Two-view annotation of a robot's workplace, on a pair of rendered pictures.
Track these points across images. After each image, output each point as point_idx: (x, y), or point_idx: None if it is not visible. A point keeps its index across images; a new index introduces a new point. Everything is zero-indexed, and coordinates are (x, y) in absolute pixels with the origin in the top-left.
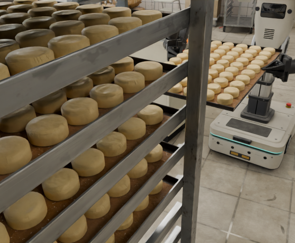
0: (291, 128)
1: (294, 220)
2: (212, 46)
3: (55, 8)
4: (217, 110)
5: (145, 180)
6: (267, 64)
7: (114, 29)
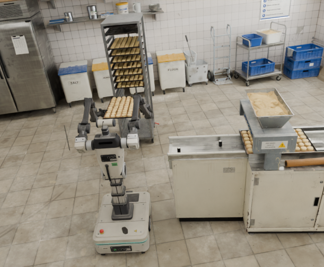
0: (98, 213)
1: (97, 190)
2: (129, 112)
3: (128, 59)
4: (169, 257)
5: (116, 79)
6: (106, 110)
7: (114, 58)
